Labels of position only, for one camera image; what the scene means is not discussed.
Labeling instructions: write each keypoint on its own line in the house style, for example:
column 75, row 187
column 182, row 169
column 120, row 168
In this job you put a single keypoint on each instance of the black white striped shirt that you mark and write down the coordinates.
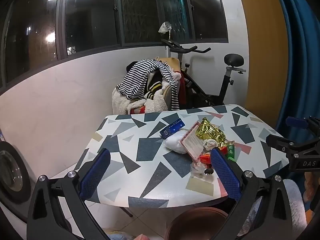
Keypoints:
column 140, row 77

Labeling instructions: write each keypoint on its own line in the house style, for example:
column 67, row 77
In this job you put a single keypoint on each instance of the geometric patterned table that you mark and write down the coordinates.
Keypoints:
column 140, row 150

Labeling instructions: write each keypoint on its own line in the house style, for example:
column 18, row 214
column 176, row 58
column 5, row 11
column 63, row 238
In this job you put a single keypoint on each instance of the white plastic bag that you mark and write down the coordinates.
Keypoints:
column 175, row 142

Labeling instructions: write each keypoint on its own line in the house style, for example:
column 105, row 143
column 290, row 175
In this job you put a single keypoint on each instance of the dark garment with yellow stripes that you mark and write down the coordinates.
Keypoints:
column 152, row 85

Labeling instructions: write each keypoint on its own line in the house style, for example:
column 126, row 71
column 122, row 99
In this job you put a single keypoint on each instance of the yellow wooden panel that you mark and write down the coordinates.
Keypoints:
column 265, row 55

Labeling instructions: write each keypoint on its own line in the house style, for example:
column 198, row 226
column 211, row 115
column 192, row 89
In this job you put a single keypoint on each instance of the blue ice cream carton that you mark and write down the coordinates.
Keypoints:
column 172, row 128

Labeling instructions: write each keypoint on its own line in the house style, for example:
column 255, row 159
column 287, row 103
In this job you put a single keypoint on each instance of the blue curtain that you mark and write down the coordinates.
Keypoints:
column 300, row 55

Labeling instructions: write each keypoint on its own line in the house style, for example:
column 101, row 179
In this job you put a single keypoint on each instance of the green foil packet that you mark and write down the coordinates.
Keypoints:
column 230, row 152

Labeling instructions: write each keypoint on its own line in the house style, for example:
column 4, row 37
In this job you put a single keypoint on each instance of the brown plastic bin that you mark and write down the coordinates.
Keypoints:
column 195, row 222

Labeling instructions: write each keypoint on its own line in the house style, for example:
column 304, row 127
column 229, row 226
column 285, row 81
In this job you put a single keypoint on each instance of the black exercise bike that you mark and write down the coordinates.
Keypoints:
column 226, row 85

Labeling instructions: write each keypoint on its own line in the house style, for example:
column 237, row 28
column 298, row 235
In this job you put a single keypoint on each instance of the clear plastic wrapper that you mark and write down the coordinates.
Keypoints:
column 197, row 168

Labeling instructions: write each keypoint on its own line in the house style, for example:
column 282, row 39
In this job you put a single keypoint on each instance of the red cardboard box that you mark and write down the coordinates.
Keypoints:
column 206, row 158

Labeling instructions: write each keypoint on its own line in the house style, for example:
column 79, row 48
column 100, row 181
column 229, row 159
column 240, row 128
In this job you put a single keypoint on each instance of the dark framed window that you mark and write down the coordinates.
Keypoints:
column 87, row 17

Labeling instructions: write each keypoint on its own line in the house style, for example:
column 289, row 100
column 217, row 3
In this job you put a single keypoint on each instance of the washing machine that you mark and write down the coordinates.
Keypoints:
column 10, row 175

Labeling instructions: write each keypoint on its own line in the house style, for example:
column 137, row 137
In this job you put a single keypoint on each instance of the crumpled white tissue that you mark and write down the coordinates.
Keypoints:
column 210, row 144

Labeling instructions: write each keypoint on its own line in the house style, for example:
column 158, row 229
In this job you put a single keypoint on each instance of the wooden chair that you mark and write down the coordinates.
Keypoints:
column 173, row 63

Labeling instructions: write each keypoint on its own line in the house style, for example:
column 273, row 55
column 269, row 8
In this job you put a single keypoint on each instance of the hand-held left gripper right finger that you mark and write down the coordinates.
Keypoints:
column 225, row 175

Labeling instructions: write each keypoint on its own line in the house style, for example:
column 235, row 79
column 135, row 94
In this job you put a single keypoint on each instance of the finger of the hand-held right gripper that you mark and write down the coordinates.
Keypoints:
column 277, row 141
column 296, row 122

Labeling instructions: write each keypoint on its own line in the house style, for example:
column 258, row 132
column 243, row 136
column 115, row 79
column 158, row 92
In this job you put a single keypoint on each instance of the gold foil bag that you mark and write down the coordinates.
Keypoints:
column 208, row 131

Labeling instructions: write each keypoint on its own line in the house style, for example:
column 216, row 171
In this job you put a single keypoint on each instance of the white fleece garment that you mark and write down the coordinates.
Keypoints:
column 155, row 103

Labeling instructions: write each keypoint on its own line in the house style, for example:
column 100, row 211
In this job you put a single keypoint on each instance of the white bag on bike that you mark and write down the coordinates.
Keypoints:
column 164, row 27

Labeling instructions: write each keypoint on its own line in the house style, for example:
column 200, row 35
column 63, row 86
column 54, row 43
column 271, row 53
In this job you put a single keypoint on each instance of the pink-edged paper package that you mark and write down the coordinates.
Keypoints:
column 192, row 142

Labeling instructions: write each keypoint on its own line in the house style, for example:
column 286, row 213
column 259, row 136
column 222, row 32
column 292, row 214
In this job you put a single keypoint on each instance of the red garment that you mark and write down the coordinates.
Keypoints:
column 183, row 90

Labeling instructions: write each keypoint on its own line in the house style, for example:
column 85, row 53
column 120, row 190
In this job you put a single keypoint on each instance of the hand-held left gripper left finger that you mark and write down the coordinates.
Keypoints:
column 95, row 177

